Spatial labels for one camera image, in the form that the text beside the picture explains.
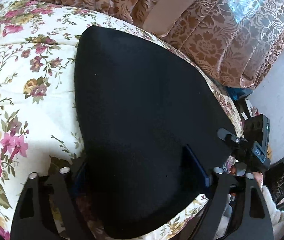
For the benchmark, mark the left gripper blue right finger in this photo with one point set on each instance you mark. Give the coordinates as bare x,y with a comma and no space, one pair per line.
250,217

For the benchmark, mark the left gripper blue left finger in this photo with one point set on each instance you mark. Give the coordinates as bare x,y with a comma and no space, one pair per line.
33,218

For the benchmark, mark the black pants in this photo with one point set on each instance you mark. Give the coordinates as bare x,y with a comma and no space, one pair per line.
147,117

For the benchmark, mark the white sleeve forearm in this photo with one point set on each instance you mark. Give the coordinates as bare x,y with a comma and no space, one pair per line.
277,216

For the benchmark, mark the right hand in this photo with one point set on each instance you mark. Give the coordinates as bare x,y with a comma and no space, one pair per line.
257,176

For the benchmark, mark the black electronic box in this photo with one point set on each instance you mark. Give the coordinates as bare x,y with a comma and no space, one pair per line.
256,131

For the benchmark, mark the seated person in background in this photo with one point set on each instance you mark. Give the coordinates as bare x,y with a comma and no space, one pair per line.
274,181

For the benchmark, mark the brown floral curtain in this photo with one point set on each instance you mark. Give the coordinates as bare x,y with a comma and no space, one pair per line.
235,42

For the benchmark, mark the floral bed sheet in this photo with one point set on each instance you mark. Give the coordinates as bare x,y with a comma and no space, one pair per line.
38,127

